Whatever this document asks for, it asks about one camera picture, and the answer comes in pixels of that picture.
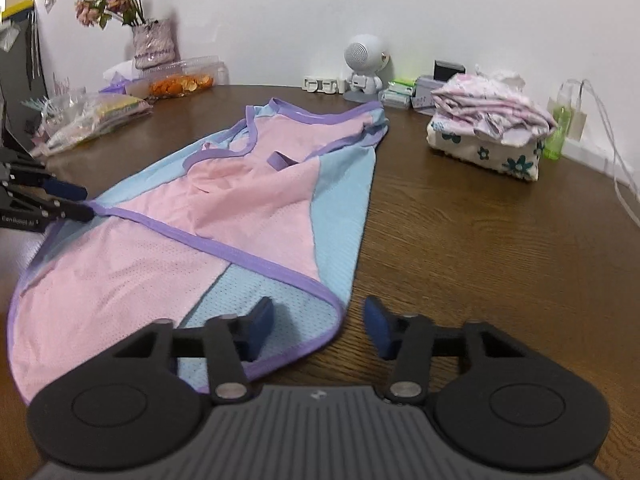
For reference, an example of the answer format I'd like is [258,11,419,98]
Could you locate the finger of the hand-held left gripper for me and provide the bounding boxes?
[7,162,89,201]
[6,183,97,224]

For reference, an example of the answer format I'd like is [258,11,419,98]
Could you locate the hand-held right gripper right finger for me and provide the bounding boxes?
[362,295,541,406]

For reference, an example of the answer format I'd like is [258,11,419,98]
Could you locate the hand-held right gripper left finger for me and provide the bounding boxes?
[100,296,275,406]

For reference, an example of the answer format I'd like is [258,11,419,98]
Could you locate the pink and blue mesh garment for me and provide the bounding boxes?
[7,97,391,403]

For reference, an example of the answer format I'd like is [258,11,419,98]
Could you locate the folded pink floral clothes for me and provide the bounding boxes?
[430,72,558,143]

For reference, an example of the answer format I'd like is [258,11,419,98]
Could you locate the pile of clear plastic bags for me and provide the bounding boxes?
[22,87,153,156]

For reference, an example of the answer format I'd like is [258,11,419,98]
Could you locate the purple dried flower bunch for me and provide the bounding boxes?
[50,74,76,98]

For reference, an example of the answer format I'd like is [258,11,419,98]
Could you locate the dark grey board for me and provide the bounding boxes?
[0,10,51,151]

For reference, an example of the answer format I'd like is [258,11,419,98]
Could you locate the purple tissue box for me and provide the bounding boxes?
[102,60,151,93]

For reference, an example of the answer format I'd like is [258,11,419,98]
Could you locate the clear container of orange snacks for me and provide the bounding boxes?
[127,55,230,100]

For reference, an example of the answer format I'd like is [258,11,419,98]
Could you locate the purple patterned vase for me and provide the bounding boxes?
[131,19,178,70]

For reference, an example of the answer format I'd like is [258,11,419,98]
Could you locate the small white box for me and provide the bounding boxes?
[378,87,416,110]

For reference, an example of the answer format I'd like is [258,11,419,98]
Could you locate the white plastic clips strip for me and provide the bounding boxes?
[303,76,347,96]

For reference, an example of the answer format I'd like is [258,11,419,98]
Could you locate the clear bottle with green liquid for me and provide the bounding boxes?
[544,80,576,162]

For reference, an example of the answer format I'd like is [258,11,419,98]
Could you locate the black box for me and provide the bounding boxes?
[433,59,467,82]

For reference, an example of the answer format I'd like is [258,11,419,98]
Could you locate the white robot figure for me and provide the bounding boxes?
[342,34,391,102]

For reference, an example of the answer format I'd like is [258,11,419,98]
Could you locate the white crumpled tissue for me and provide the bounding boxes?
[472,64,526,86]

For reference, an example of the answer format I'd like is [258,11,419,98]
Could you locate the white charger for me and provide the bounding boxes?
[547,95,588,141]

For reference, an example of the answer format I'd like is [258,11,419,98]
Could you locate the white power strip with cables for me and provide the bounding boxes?
[560,78,640,231]

